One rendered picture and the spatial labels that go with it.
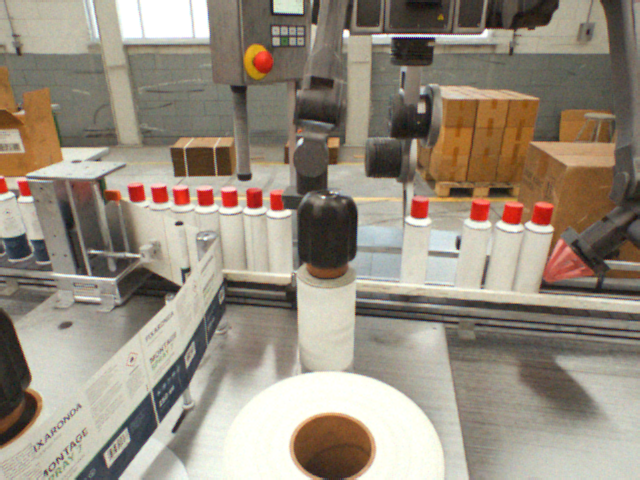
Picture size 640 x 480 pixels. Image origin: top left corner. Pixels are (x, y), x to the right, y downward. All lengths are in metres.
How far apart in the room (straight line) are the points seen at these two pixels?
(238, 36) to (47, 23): 6.41
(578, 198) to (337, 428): 0.82
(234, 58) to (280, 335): 0.50
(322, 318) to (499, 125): 3.89
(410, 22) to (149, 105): 5.60
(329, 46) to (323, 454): 0.61
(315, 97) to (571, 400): 0.65
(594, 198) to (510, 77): 5.69
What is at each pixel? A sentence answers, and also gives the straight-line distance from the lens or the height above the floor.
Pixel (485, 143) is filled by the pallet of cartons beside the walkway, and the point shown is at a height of 0.51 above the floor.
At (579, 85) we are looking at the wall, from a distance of 7.19.
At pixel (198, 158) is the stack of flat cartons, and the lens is 5.01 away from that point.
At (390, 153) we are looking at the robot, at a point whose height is 0.92.
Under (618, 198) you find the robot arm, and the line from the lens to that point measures 0.93.
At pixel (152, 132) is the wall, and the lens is 6.84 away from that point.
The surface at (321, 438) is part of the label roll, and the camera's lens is 0.49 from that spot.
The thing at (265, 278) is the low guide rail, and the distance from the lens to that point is 0.94.
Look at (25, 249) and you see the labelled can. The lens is 1.26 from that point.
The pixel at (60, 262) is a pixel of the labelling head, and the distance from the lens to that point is 0.99.
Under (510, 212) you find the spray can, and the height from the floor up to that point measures 1.07.
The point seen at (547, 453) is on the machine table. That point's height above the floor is 0.83.
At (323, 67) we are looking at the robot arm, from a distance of 0.78.
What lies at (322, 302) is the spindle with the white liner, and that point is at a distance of 0.60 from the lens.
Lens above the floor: 1.36
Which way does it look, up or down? 25 degrees down
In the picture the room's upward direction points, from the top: straight up
